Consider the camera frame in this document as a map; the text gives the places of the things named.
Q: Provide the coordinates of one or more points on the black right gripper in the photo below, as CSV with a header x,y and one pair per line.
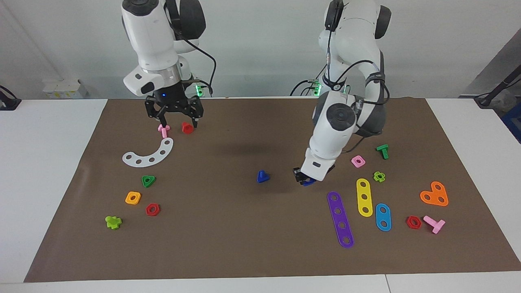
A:
x,y
171,97

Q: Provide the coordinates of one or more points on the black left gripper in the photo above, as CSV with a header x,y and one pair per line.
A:
x,y
329,167

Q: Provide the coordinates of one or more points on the blue square plastic nut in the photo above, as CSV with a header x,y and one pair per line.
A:
x,y
310,183

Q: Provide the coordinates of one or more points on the blue plastic bolt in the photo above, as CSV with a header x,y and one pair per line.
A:
x,y
262,177

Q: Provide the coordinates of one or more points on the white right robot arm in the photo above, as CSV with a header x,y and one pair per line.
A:
x,y
150,36

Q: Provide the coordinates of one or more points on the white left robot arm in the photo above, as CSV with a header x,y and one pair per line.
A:
x,y
338,118

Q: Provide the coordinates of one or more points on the red plastic bolt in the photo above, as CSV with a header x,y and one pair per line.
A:
x,y
187,129

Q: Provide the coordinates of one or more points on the pink plastic bolt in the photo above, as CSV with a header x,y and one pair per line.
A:
x,y
436,226
164,130

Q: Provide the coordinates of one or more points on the green lit small device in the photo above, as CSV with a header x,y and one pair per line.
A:
x,y
199,90
316,88

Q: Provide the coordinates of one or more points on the white curved five-hole strip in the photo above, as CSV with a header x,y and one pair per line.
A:
x,y
157,156

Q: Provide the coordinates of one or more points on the pink square plastic nut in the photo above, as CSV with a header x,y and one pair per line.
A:
x,y
354,165

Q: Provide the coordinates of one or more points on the purple four-hole plastic strip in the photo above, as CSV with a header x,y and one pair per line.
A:
x,y
340,218

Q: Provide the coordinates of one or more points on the yellow three-hole plastic strip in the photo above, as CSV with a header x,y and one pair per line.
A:
x,y
363,191

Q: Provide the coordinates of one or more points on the green triangular plastic nut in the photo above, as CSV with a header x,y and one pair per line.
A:
x,y
143,179

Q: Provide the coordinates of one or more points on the brown paper table mat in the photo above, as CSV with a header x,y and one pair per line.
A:
x,y
244,236

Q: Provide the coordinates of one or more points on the lime cross-shaped plastic nut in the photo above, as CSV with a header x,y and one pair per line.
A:
x,y
382,178

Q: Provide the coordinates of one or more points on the green plastic bolt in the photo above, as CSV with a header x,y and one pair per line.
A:
x,y
384,152

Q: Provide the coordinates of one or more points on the blue two-hole plastic strip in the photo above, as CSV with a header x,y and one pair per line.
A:
x,y
383,217

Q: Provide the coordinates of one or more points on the orange square plastic nut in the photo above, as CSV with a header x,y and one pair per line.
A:
x,y
128,201

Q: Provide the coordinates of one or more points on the red hexagonal plastic nut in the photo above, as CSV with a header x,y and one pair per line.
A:
x,y
153,214
414,227

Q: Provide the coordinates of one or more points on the lime cross-head plastic bolt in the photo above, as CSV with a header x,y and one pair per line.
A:
x,y
113,222

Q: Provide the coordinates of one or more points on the orange heart-shaped plastic plate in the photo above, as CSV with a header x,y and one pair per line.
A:
x,y
434,194

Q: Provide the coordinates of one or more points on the black object on table edge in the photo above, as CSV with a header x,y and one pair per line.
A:
x,y
8,103

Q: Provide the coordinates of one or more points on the black stand leg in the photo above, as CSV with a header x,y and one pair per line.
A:
x,y
494,91

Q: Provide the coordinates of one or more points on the blue crate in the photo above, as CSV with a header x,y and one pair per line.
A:
x,y
515,122

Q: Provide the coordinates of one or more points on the white wall socket box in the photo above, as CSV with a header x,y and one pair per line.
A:
x,y
61,89

